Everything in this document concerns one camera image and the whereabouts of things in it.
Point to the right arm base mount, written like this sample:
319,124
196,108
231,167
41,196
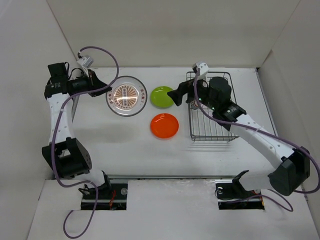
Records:
234,197

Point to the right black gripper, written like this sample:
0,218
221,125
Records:
184,87

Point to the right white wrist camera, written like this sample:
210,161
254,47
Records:
200,69

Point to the orange plastic plate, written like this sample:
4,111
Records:
164,126

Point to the orange sunburst patterned plate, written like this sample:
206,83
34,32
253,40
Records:
128,96

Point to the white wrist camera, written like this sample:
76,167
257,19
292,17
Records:
85,63
200,69

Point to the aluminium rail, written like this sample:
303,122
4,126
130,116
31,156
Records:
166,177

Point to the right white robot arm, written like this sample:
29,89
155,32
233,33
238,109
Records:
290,163

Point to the green rimmed white plate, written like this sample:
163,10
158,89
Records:
194,105

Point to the grey wire dish rack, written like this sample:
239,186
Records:
202,128

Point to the green plastic plate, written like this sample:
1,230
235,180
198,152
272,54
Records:
159,97

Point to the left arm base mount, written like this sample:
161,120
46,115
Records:
114,199

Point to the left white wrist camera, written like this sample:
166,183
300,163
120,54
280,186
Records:
85,63

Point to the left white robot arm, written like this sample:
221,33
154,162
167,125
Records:
66,156

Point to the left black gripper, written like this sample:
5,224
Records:
93,81

